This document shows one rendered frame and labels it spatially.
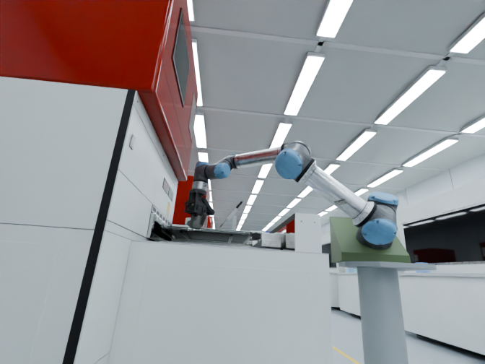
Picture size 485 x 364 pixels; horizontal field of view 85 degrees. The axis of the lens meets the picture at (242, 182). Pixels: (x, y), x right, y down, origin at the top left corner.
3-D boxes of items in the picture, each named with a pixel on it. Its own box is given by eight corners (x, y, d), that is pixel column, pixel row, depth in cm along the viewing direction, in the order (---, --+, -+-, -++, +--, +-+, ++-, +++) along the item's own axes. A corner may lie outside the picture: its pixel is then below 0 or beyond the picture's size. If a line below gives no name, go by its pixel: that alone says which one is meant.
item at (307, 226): (295, 253, 91) (295, 212, 95) (267, 259, 143) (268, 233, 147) (322, 254, 91) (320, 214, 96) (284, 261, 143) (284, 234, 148)
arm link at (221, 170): (232, 157, 133) (213, 160, 139) (219, 165, 124) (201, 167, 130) (236, 172, 136) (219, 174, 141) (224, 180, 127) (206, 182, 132)
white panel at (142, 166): (94, 229, 63) (128, 89, 76) (162, 252, 140) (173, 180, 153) (107, 230, 63) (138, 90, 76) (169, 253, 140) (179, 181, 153)
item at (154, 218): (145, 237, 99) (149, 211, 102) (167, 247, 140) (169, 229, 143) (150, 237, 99) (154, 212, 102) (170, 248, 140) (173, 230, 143)
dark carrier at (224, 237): (163, 228, 106) (164, 226, 107) (176, 238, 139) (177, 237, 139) (249, 234, 108) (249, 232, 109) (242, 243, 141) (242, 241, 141)
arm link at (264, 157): (313, 133, 121) (226, 150, 147) (307, 139, 112) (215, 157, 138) (318, 157, 124) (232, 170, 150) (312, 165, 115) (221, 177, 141)
